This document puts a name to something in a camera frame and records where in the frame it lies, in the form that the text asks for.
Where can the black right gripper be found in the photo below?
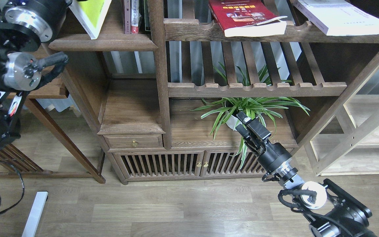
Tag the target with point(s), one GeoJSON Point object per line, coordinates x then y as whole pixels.
{"type": "Point", "coordinates": [274, 158]}

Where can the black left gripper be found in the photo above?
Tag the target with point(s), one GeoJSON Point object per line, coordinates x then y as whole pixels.
{"type": "Point", "coordinates": [44, 17]}

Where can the yellow green cover book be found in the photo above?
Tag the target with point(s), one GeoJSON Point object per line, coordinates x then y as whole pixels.
{"type": "Point", "coordinates": [91, 15]}

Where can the red cover book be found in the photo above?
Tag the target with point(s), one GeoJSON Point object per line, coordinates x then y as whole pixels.
{"type": "Point", "coordinates": [246, 18]}

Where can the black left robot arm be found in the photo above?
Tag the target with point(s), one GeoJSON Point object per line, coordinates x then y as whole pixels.
{"type": "Point", "coordinates": [20, 71]}

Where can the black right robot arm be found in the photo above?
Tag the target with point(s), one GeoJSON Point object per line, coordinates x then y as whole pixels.
{"type": "Point", "coordinates": [330, 210]}

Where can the upright books on shelf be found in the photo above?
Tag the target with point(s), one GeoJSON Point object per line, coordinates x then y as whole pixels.
{"type": "Point", "coordinates": [135, 16]}

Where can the light wooden shelf unit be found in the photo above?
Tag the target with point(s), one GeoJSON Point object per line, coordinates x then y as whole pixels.
{"type": "Point", "coordinates": [349, 142]}

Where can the spider plant in white pot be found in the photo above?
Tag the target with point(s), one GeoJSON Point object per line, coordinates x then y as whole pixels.
{"type": "Point", "coordinates": [253, 107]}

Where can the dark wooden bookshelf cabinet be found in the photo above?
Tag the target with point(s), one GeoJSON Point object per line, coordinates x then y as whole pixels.
{"type": "Point", "coordinates": [138, 92]}

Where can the white cover book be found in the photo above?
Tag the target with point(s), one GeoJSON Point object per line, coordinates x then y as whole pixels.
{"type": "Point", "coordinates": [338, 17]}

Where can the slatted wooden rack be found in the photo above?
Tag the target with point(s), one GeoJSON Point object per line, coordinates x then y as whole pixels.
{"type": "Point", "coordinates": [11, 157]}

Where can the white metal leg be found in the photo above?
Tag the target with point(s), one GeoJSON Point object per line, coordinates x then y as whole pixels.
{"type": "Point", "coordinates": [34, 217]}

